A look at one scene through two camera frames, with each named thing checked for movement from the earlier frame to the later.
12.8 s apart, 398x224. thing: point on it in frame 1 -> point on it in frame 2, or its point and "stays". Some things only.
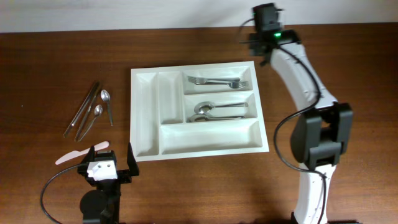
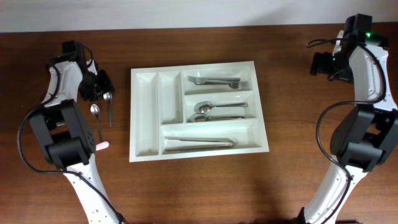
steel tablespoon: [208, 106] stays
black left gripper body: [123, 176] -> [96, 86]
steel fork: [202, 80] stays
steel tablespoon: [203, 117] stays
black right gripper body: [255, 37] -> [334, 66]
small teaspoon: [105, 96] stays
